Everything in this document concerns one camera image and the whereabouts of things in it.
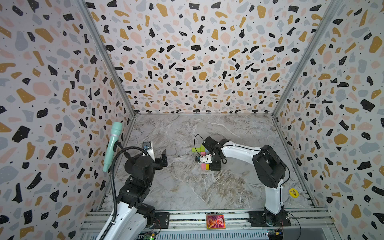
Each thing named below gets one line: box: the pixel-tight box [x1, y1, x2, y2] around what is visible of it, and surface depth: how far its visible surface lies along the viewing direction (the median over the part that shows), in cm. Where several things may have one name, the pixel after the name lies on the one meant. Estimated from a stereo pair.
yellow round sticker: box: [289, 188, 300, 198], surface depth 85 cm
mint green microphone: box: [102, 121, 123, 173], surface depth 70 cm
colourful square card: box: [206, 214, 226, 230], surface depth 74 cm
